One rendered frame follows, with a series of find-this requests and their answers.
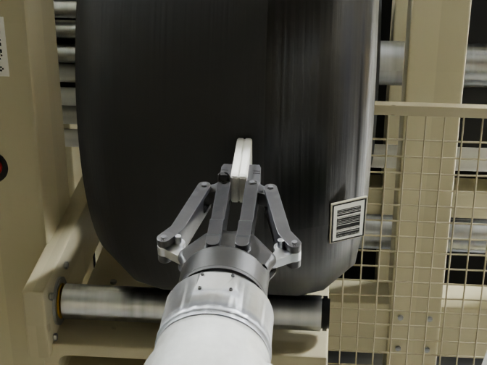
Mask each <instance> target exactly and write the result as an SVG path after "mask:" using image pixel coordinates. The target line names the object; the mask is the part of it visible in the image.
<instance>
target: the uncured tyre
mask: <svg viewBox="0 0 487 365"><path fill-rule="evenodd" d="M378 13H379V0H77V5H76V22H75V95H76V112H77V124H78V142H79V150H80V163H81V169H82V174H83V183H84V188H85V192H86V199H87V203H88V209H89V212H90V215H91V220H92V222H93V226H94V229H95V231H96V234H97V236H98V238H99V241H100V242H101V244H102V245H103V247H104V248H105V249H106V250H107V251H108V252H109V253H110V254H111V255H112V257H113V258H114V259H115V260H116V261H117V262H118V263H119V264H120V265H121V266H122V267H123V268H124V269H125V270H126V271H127V272H128V273H129V274H130V275H131V277H132V278H133V279H134V280H136V281H139V282H142V283H145V284H147V285H151V286H154V287H156V288H160V289H163V290H172V289H173V288H174V287H175V286H176V285H177V284H178V282H179V278H180V271H179V269H178V265H179V264H177V263H175V262H174V261H171V262H169V263H166V264H163V263H160V262H159V260H158V250H157V236H158V235H159V234H161V233H162V232H164V231H165V230H166V229H167V228H169V227H171V226H172V224H173V222H174V221H175V219H176V218H177V216H178V215H179V213H180V211H181V210H182V208H183V207H184V206H185V204H186V202H187V200H188V199H189V198H190V196H191V194H192V193H193V191H194V190H195V188H196V186H197V185H198V184H199V183H200V182H208V183H210V185H213V184H215V183H217V175H218V173H220V171H221V167H222V165H223V164H233V159H234V154H235V149H236V142H237V139H238V138H243V139H246V138H251V139H252V164H256V165H259V166H260V167H261V183H260V185H263V186H266V185H267V184H274V185H276V186H277V188H278V192H279V195H280V199H281V201H282V205H283V208H284V211H285V213H286V218H287V220H288V225H289V227H290V230H291V232H292V233H293V234H294V235H295V236H296V237H297V238H298V239H299V240H300V241H301V266H300V267H299V268H298V269H291V268H289V267H288V266H287V265H284V266H281V267H278V268H276V273H275V275H274V277H273V278H272V279H271V280H270V281H269V286H268V295H297V296H299V295H305V294H308V293H314V292H317V291H321V290H324V289H326V287H328V286H329V285H330V284H331V283H333V282H334V281H335V280H337V279H338V278H339V277H340V276H341V275H342V274H343V273H344V272H346V271H347V270H348V269H349V268H351V267H352V266H353V265H354V264H355V262H356V259H357V253H358V249H359V244H360V240H361V237H358V238H352V239H348V240H342V241H339V242H336V243H329V235H330V204H331V203H335V202H339V201H345V200H348V199H352V198H358V197H361V196H367V200H368V193H369V184H370V167H371V156H372V135H373V123H374V110H375V83H376V67H377V50H378Z"/></svg>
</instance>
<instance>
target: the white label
mask: <svg viewBox="0 0 487 365"><path fill-rule="evenodd" d="M366 211H367V196H361V197H358V198H352V199H348V200H345V201H339V202H335V203H331V204H330V235H329V243H336V242H339V241H342V240H348V239H352V238H358V237H362V236H365V221H366Z"/></svg>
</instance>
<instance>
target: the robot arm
mask: <svg viewBox="0 0 487 365"><path fill-rule="evenodd" d="M260 183H261V167H260V166H259V165H256V164H252V139H251V138H246V139H243V138H238V139H237V142H236V149H235V154H234V159H233V164H223V165H222V167H221V171H220V173H218V175H217V183H215V184H213V185H210V183H209V182H200V183H199V184H198V185H197V186H196V188H195V190H194V191H193V193H192V194H191V196H190V198H189V199H188V200H187V202H186V204H185V206H184V207H183V208H182V210H181V211H180V213H179V215H178V216H177V218H176V219H175V221H174V222H173V224H172V226H171V227H169V228H167V229H166V230H165V231H164V232H162V233H161V234H159V235H158V236H157V250H158V260H159V262H160V263H163V264H166V263H169V262H171V261H174V262H175V263H177V264H179V265H178V269H179V271H180V278H179V282H178V284H177V285H176V286H175V287H174V288H173V289H172V290H171V291H170V293H169V295H168V297H167V300H166V304H165V310H164V313H163V316H162V321H161V324H160V328H159V330H158V333H157V337H156V341H155V348H154V350H153V352H152V353H151V354H150V356H149V357H148V358H147V360H146V362H145V364H144V365H272V364H271V358H272V346H271V345H272V330H273V322H274V314H273V310H272V306H271V304H270V301H269V299H268V298H267V294H268V286H269V281H270V280H271V279H272V278H273V277H274V275H275V273H276V268H278V267H281V266H284V265H287V266H288V267H289V268H291V269H298V268H299V267H300V266H301V241H300V240H299V239H298V238H297V237H296V236H295V235H294V234H293V233H292V232H291V230H290V227H289V225H288V220H287V218H286V213H285V211H284V208H283V205H282V201H281V199H280V195H279V192H278V188H277V186H276V185H274V184H267V185H266V186H263V185H260ZM230 199H231V201H232V202H238V201H240V203H242V207H241V216H240V220H239V221H238V229H237V231H227V226H228V217H229V212H230ZM212 204H214V205H213V209H212V217H211V219H210V220H209V227H208V232H207V233H206V234H204V235H202V236H201V237H200V238H198V239H197V240H195V241H194V242H192V243H191V244H190V245H188V244H189V243H190V241H191V239H192V237H193V236H194V234H195V233H196V231H197V230H198V228H199V226H200V224H201V223H202V221H203V219H204V218H205V216H206V215H207V213H208V211H209V210H210V208H211V205H212ZM259 205H260V206H264V207H265V213H266V216H267V221H268V224H269V227H270V232H271V234H272V239H273V242H274V252H273V253H272V252H271V251H270V250H269V249H268V248H267V247H266V246H265V245H264V244H263V243H262V242H261V241H260V240H259V239H258V238H257V237H256V236H254V231H255V226H256V220H257V210H259Z"/></svg>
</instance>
